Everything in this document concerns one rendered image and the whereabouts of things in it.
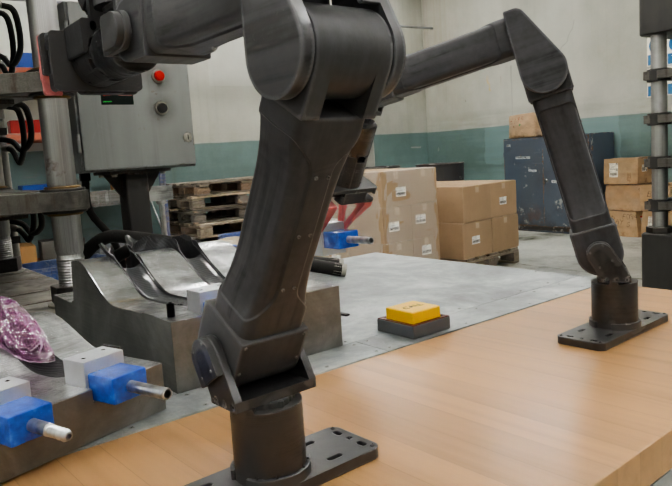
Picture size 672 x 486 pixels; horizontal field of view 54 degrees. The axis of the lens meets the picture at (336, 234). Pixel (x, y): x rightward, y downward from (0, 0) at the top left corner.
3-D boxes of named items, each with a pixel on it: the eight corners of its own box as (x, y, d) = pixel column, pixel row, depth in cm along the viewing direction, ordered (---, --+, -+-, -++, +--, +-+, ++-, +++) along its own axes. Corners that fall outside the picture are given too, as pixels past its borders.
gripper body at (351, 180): (304, 183, 108) (314, 141, 105) (352, 178, 114) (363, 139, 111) (327, 203, 104) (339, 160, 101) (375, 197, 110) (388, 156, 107)
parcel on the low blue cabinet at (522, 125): (553, 135, 795) (552, 111, 791) (535, 136, 776) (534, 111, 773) (525, 137, 829) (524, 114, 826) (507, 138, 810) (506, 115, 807)
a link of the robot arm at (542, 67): (341, 71, 99) (548, -5, 89) (358, 76, 108) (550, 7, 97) (364, 151, 100) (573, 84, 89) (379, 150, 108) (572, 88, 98)
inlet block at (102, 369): (188, 411, 68) (184, 359, 67) (150, 430, 64) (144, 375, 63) (107, 392, 75) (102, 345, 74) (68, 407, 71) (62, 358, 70)
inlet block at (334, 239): (384, 255, 107) (381, 221, 106) (360, 259, 104) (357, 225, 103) (333, 251, 117) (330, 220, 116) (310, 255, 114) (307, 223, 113)
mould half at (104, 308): (343, 345, 97) (337, 254, 95) (177, 394, 81) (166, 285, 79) (189, 300, 136) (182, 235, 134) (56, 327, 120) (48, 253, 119)
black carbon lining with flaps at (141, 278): (282, 301, 97) (277, 236, 96) (180, 324, 87) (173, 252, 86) (178, 276, 124) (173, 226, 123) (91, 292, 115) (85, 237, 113)
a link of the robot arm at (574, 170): (583, 280, 93) (514, 56, 92) (581, 271, 100) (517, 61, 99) (629, 269, 91) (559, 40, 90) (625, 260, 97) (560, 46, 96)
